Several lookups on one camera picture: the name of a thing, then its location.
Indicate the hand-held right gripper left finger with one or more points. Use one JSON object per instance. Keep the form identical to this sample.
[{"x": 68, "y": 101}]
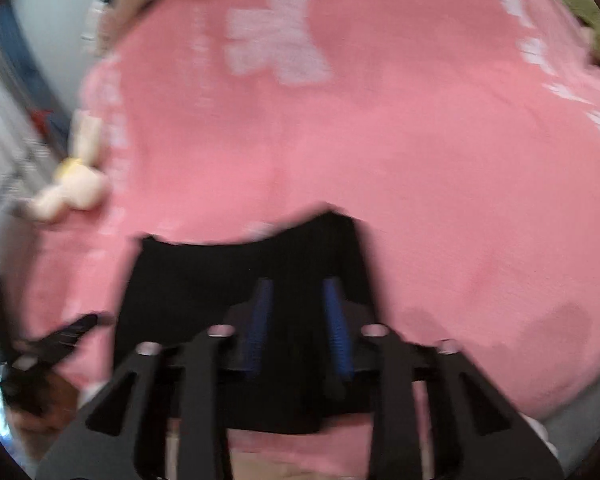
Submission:
[{"x": 260, "y": 320}]

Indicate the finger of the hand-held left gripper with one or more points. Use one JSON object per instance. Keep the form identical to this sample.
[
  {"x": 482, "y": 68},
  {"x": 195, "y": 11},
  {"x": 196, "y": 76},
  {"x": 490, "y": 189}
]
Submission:
[{"x": 65, "y": 335}]

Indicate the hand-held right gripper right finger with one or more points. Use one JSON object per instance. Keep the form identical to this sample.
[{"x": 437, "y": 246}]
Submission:
[{"x": 337, "y": 330}]

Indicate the black pants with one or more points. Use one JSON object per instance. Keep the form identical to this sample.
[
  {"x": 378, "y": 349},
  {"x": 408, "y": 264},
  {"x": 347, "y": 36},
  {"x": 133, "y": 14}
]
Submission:
[{"x": 190, "y": 285}]

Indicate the cream bunny plush toy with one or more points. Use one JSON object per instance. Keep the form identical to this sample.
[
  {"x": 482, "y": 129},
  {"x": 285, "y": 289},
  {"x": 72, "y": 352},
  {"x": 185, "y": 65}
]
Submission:
[{"x": 75, "y": 185}]

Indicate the pink bow-print blanket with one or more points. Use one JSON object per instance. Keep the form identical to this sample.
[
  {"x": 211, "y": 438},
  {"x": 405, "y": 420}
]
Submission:
[{"x": 380, "y": 160}]

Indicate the white patterned sheer curtain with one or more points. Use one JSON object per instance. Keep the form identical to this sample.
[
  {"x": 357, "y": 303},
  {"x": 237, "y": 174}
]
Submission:
[{"x": 5, "y": 160}]

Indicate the red curtain ornament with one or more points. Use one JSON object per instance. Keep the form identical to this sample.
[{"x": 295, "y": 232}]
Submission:
[{"x": 42, "y": 117}]

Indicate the blue curtain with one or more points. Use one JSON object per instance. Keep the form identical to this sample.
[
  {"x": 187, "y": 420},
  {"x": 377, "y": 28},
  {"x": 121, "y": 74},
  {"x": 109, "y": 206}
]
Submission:
[{"x": 55, "y": 95}]

